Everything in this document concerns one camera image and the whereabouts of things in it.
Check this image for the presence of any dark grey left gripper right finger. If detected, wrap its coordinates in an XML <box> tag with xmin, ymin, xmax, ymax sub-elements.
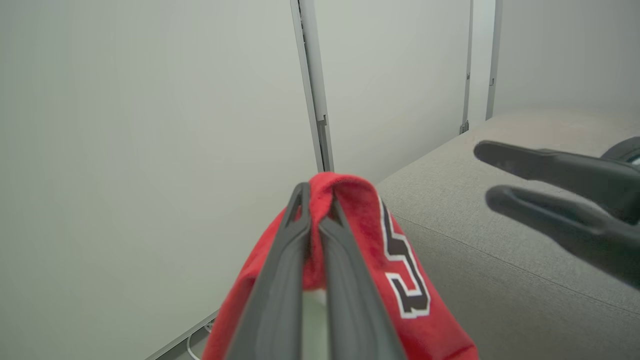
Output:
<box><xmin>318</xmin><ymin>199</ymin><xmax>407</xmax><ymax>360</ymax></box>

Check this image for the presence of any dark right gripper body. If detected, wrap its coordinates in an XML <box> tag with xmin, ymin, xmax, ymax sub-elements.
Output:
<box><xmin>600</xmin><ymin>136</ymin><xmax>640</xmax><ymax>168</ymax></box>

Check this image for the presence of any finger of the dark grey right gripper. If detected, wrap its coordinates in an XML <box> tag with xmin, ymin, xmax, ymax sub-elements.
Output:
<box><xmin>473</xmin><ymin>140</ymin><xmax>640</xmax><ymax>223</ymax></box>
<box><xmin>485</xmin><ymin>185</ymin><xmax>640</xmax><ymax>290</ymax></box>

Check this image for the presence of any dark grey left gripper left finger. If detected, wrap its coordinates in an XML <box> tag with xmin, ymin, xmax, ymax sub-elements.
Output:
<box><xmin>225</xmin><ymin>182</ymin><xmax>312</xmax><ymax>360</ymax></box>

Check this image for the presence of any red jersey with number print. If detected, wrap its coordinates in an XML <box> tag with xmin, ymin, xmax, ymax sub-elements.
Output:
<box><xmin>202</xmin><ymin>171</ymin><xmax>480</xmax><ymax>360</ymax></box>

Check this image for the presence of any grey fabric sofa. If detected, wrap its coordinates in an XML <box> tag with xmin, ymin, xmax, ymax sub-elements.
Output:
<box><xmin>375</xmin><ymin>107</ymin><xmax>640</xmax><ymax>360</ymax></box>

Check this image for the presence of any white looped cable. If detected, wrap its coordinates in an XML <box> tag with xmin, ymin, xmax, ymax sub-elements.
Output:
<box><xmin>186</xmin><ymin>321</ymin><xmax>215</xmax><ymax>360</ymax></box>

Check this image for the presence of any white partition panel grey frame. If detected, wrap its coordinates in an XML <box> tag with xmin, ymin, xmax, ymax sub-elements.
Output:
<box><xmin>485</xmin><ymin>0</ymin><xmax>640</xmax><ymax>121</ymax></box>
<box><xmin>298</xmin><ymin>0</ymin><xmax>474</xmax><ymax>186</ymax></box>
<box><xmin>0</xmin><ymin>0</ymin><xmax>335</xmax><ymax>360</ymax></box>

